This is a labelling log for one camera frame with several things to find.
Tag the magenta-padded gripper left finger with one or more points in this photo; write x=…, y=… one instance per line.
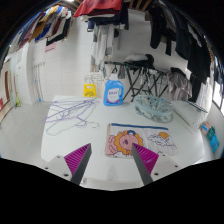
x=77, y=159

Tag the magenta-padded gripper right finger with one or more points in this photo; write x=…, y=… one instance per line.
x=146, y=159

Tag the cartoon print towel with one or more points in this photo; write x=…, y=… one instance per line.
x=156, y=141

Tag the round pale green peg hanger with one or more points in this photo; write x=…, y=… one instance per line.
x=153, y=107

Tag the teal plastic pegs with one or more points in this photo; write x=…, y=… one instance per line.
x=213, y=138

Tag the blue detergent bottle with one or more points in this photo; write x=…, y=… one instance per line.
x=113, y=95

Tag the striped clothes hanger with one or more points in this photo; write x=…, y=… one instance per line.
x=197, y=106

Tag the grey garment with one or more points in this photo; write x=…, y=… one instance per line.
x=179, y=85

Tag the black folding drying rack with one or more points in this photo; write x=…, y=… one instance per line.
x=133, y=78

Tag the white folded bundle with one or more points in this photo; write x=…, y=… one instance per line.
x=136, y=57

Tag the row of dark hanging clothes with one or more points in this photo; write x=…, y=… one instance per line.
x=198, y=56

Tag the white hanging garments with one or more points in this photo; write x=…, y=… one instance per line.
x=101, y=46

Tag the pink cloth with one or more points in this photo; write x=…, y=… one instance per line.
x=50, y=46

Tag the row of colourful hanging clothes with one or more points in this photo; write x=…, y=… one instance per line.
x=96, y=6

